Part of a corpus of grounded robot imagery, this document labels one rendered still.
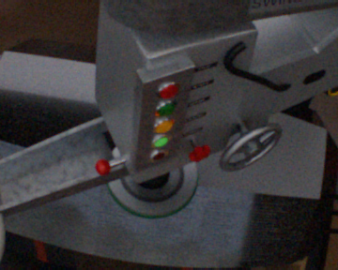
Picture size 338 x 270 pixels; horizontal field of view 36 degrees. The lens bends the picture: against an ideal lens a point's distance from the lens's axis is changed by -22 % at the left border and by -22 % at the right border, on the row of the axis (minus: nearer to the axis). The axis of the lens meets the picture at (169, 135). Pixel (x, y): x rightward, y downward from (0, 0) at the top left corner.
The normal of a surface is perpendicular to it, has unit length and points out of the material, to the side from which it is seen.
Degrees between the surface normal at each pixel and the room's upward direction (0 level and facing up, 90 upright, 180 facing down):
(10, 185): 2
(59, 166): 2
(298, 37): 4
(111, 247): 45
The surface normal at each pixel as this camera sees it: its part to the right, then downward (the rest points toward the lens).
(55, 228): -0.06, 0.28
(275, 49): 0.01, -0.44
